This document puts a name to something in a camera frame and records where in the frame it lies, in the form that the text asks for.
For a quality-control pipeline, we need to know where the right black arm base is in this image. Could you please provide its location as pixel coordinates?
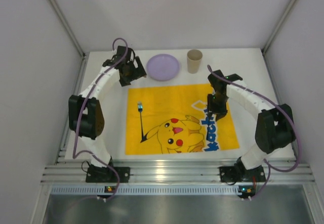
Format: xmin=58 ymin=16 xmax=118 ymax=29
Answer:
xmin=219 ymin=163 xmax=266 ymax=185

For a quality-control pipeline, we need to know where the purple cable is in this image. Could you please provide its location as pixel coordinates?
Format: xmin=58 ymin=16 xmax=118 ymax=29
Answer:
xmin=72 ymin=37 xmax=129 ymax=202
xmin=207 ymin=64 xmax=302 ymax=202

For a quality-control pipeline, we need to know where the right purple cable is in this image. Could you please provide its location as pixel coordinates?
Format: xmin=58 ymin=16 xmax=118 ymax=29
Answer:
xmin=207 ymin=64 xmax=302 ymax=202

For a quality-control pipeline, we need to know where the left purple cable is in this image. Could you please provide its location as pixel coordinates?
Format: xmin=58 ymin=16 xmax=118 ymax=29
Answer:
xmin=72 ymin=37 xmax=129 ymax=202

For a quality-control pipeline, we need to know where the blue-headed fork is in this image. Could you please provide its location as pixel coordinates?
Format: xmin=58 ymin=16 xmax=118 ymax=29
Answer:
xmin=137 ymin=102 xmax=144 ymax=142

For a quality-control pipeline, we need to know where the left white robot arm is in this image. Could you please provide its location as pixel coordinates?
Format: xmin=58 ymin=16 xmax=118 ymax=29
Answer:
xmin=68 ymin=46 xmax=146 ymax=167

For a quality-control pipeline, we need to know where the purple plastic plate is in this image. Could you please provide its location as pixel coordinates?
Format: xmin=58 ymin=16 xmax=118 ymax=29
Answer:
xmin=146 ymin=54 xmax=180 ymax=81

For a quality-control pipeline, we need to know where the yellow Pikachu placemat cloth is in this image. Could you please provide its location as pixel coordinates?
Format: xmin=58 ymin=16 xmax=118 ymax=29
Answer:
xmin=125 ymin=84 xmax=239 ymax=155

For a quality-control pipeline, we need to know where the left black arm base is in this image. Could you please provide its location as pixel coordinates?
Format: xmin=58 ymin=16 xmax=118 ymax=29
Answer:
xmin=81 ymin=161 xmax=131 ymax=183

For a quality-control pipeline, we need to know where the beige paper cup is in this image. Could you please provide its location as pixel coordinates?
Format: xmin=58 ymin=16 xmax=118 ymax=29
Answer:
xmin=187 ymin=49 xmax=203 ymax=74

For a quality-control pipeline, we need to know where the perforated cable duct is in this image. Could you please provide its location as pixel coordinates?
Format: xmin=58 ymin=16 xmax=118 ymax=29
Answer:
xmin=51 ymin=185 xmax=253 ymax=196

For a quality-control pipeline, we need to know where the aluminium mounting rail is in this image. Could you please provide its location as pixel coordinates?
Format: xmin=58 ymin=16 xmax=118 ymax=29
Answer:
xmin=41 ymin=160 xmax=315 ymax=185

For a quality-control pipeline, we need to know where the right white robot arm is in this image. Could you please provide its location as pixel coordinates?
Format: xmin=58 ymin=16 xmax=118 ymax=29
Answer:
xmin=207 ymin=66 xmax=297 ymax=170

